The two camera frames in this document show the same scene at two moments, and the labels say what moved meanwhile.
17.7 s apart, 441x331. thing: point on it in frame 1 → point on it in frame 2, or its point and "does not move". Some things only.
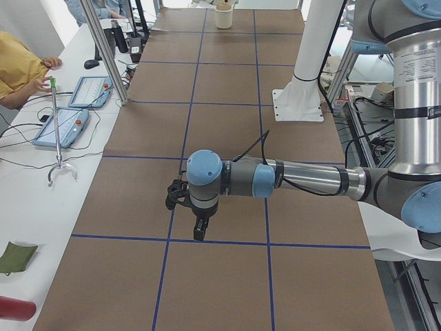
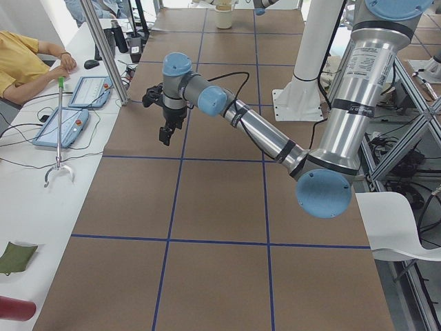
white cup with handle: (223, 16) does not move
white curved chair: (391, 238) does not move
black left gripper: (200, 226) → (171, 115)
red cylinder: (15, 309) does not move
